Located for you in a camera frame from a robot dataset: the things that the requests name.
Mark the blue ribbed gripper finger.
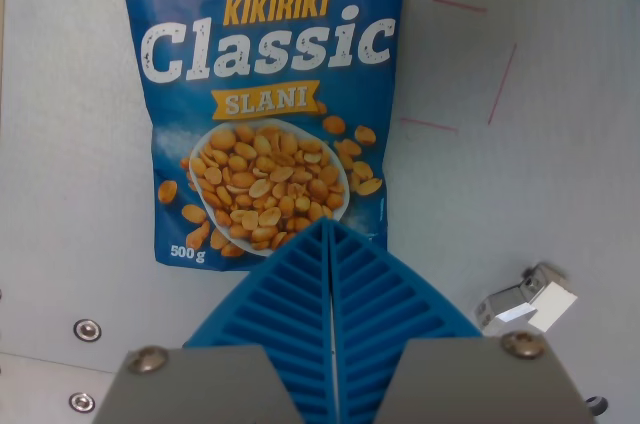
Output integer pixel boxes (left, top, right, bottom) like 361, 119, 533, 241
327, 219, 595, 424
91, 218, 342, 424

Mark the silver table screw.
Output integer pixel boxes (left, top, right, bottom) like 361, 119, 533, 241
68, 391, 97, 414
73, 318, 103, 343

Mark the blue Kikiriki Classic peanut bag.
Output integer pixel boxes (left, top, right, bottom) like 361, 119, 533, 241
114, 0, 411, 273

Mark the silver metal bracket block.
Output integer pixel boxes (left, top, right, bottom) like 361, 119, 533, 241
474, 263, 579, 336

